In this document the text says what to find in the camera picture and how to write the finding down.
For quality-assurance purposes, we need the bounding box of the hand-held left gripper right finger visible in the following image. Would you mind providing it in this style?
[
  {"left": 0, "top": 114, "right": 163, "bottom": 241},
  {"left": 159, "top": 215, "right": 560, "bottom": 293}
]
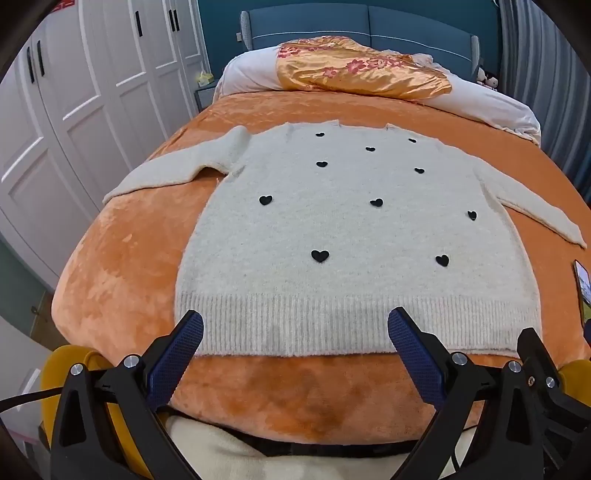
[{"left": 389, "top": 307, "right": 546, "bottom": 480}]

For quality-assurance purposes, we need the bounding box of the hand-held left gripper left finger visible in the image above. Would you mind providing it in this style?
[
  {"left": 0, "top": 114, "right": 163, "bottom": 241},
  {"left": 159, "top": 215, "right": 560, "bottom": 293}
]
[{"left": 50, "top": 310, "right": 204, "bottom": 480}]

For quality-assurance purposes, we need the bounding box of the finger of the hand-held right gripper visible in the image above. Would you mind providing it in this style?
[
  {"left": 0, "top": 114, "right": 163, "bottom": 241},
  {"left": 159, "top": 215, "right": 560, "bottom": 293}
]
[{"left": 516, "top": 327, "right": 591, "bottom": 480}]

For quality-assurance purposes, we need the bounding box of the cream sweater with black hearts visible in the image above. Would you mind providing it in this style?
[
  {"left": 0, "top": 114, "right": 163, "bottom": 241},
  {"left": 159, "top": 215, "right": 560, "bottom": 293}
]
[{"left": 102, "top": 121, "right": 588, "bottom": 358}]

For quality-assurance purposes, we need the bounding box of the smartphone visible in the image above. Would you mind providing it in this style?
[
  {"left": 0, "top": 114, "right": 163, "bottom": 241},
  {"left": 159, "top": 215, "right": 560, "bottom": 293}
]
[{"left": 573, "top": 259, "right": 591, "bottom": 308}]

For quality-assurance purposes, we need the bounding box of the orange plush blanket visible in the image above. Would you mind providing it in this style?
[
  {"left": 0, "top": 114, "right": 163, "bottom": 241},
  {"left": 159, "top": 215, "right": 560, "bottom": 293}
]
[{"left": 51, "top": 90, "right": 591, "bottom": 444}]

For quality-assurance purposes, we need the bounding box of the person's cream top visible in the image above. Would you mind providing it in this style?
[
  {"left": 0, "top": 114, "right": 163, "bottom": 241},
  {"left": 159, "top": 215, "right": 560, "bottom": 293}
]
[{"left": 164, "top": 413, "right": 416, "bottom": 480}]

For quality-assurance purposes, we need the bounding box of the grey nightstand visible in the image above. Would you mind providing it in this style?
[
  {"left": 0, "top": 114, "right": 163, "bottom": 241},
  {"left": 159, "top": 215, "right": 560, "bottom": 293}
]
[{"left": 194, "top": 83, "right": 218, "bottom": 112}]

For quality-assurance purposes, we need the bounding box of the white pillow bedding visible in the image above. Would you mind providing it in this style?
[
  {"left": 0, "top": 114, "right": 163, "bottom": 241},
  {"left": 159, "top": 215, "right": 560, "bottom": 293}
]
[{"left": 212, "top": 44, "right": 542, "bottom": 146}]

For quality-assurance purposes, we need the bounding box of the white wardrobe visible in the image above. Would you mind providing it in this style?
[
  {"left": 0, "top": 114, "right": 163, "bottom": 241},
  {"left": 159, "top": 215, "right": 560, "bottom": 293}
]
[{"left": 0, "top": 0, "right": 206, "bottom": 291}]

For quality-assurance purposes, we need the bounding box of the grey curtain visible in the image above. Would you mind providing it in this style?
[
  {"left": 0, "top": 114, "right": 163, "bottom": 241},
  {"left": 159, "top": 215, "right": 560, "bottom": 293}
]
[{"left": 499, "top": 0, "right": 591, "bottom": 204}]

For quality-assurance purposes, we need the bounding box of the orange floral satin quilt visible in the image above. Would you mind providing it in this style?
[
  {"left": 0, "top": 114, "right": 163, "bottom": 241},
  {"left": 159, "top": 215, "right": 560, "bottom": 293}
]
[{"left": 276, "top": 38, "right": 452, "bottom": 101}]

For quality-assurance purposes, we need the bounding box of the small plush toy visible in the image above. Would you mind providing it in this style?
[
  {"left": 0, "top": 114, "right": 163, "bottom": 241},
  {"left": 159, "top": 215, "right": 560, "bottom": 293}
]
[{"left": 475, "top": 67, "right": 500, "bottom": 90}]

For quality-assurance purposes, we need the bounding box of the blue upholstered headboard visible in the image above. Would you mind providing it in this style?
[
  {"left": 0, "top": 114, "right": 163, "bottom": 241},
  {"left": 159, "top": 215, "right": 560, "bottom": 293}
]
[{"left": 240, "top": 4, "right": 481, "bottom": 81}]

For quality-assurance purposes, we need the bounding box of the black cable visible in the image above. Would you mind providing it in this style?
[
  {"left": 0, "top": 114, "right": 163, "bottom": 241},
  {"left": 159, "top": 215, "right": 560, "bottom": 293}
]
[{"left": 0, "top": 390, "right": 62, "bottom": 412}]

